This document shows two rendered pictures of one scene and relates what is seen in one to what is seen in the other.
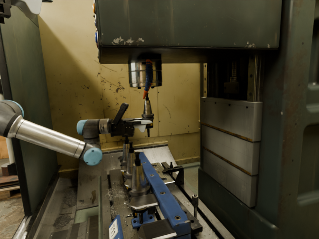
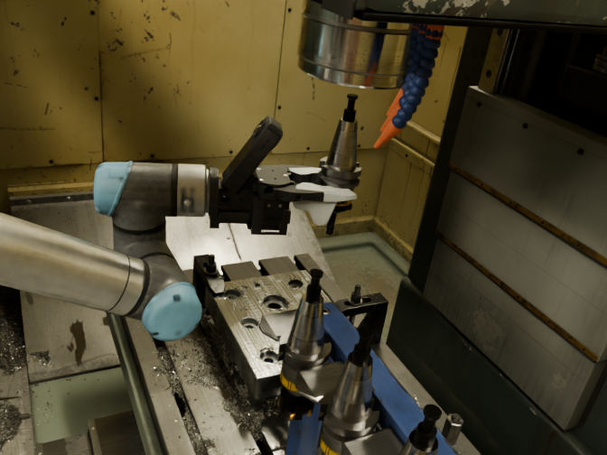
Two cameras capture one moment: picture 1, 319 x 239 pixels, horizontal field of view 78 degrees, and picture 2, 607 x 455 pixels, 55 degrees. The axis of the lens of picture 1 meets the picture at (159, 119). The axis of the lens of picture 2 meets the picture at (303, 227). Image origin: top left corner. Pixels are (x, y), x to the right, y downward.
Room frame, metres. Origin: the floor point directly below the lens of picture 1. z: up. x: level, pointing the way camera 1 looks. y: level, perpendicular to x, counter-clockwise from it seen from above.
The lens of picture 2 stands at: (0.18, 0.27, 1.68)
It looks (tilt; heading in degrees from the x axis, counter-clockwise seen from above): 28 degrees down; 348
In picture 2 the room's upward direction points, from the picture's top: 8 degrees clockwise
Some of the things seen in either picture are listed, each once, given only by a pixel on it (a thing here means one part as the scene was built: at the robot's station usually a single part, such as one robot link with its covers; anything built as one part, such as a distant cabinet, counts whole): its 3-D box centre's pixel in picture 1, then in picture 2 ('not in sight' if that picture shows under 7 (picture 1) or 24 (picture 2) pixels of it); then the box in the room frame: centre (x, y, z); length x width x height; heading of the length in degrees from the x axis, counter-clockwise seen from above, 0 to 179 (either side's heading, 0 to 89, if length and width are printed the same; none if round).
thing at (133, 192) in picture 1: (139, 190); not in sight; (0.52, 0.07, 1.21); 0.06 x 0.06 x 0.03
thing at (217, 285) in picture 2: not in sight; (209, 283); (1.23, 0.23, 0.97); 0.13 x 0.03 x 0.15; 17
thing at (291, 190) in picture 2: (133, 122); (294, 191); (0.93, 0.13, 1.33); 0.09 x 0.05 x 0.02; 77
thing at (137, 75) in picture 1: (145, 74); (361, 28); (0.96, 0.06, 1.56); 0.16 x 0.16 x 0.12
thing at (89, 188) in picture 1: (132, 174); (194, 276); (1.60, 0.25, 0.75); 0.89 x 0.67 x 0.26; 107
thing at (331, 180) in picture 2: (147, 116); (340, 171); (0.96, 0.06, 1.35); 0.06 x 0.06 x 0.03
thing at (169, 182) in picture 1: (147, 177); (283, 326); (1.09, 0.08, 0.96); 0.29 x 0.23 x 0.05; 17
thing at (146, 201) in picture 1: (143, 201); not in sight; (0.47, 0.05, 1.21); 0.07 x 0.05 x 0.01; 107
